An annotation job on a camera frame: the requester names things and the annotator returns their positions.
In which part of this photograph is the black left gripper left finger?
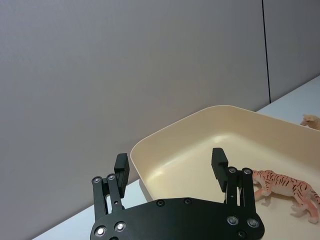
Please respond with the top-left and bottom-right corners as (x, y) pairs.
(91, 152), (131, 223)

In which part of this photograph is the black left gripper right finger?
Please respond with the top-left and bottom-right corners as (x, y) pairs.
(211, 147), (257, 214)

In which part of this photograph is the pink striped toy tiger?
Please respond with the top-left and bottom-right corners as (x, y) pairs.
(251, 169), (320, 225)

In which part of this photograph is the cream plastic tray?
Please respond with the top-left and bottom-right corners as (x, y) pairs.
(129, 104), (320, 240)

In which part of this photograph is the tan toy animal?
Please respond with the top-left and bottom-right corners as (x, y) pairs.
(299, 113), (320, 131)

